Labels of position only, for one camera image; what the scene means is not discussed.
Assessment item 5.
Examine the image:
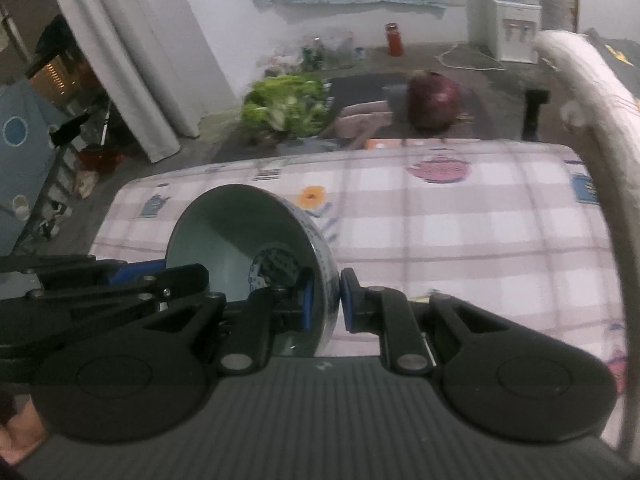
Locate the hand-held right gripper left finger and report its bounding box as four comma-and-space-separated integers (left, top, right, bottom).
142, 266, 316, 377

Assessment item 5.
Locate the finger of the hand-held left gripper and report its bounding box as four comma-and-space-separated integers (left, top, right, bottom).
0, 253, 167, 286
26, 263, 210, 322

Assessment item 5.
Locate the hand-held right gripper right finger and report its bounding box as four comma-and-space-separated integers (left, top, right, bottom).
340, 267, 507, 377

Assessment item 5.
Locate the teal ceramic bowl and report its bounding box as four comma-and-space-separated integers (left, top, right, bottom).
164, 183, 341, 359

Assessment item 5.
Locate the person's left hand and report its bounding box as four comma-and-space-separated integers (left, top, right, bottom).
0, 400, 49, 467

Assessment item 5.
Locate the red plastic item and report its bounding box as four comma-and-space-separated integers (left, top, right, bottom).
79, 146, 124, 170

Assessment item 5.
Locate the checked printed tablecloth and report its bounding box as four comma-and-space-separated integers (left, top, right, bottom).
89, 139, 632, 457

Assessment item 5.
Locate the blue cloth with circles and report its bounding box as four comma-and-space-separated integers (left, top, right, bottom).
0, 79, 72, 257

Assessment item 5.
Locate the pink item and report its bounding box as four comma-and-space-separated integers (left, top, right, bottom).
332, 100, 394, 142

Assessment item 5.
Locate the green lettuce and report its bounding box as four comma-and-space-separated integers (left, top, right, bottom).
241, 74, 332, 139

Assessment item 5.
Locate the purple cabbage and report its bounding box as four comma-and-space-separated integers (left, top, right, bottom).
405, 70, 466, 132

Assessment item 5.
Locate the white curtain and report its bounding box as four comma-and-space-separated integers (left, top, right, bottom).
42, 0, 237, 164

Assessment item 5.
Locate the cluster of clear bottles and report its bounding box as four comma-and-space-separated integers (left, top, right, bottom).
299, 32, 362, 71

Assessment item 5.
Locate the red bottle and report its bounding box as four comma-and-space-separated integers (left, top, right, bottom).
384, 22, 405, 57

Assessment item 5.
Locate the white water dispenser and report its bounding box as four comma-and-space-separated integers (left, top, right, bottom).
492, 0, 544, 65

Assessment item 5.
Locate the frayed pale cloth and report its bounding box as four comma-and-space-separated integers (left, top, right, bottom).
532, 29, 640, 282

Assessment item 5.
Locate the grey blanket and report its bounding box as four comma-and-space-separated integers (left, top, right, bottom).
582, 27, 640, 97

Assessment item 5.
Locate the white cable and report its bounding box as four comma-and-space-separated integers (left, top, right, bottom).
434, 42, 507, 72

